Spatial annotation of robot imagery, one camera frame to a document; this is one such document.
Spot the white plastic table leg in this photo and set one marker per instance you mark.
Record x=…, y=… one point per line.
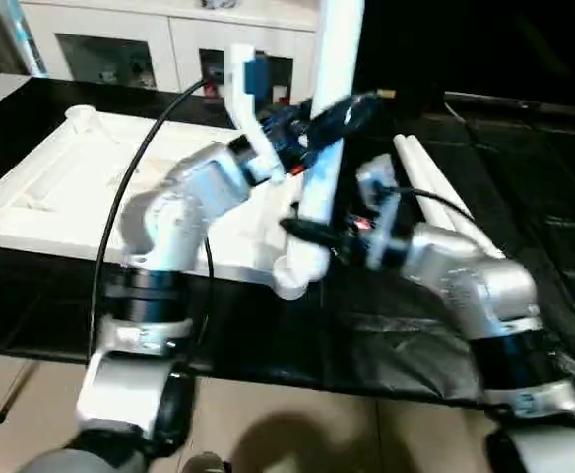
x=430, y=182
x=460, y=197
x=327, y=118

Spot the white compartment tray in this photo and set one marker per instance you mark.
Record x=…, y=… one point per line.
x=61, y=187

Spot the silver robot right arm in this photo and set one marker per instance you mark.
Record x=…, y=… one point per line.
x=475, y=286

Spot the small tan tag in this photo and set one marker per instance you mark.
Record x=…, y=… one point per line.
x=383, y=94

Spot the black work mat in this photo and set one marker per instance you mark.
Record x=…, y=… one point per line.
x=366, y=345

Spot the white glass-door cabinet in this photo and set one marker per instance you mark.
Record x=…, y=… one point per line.
x=150, y=39

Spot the long black bar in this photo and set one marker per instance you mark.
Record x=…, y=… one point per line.
x=524, y=103

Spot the grey curtain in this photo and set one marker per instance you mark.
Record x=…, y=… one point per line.
x=0, y=39

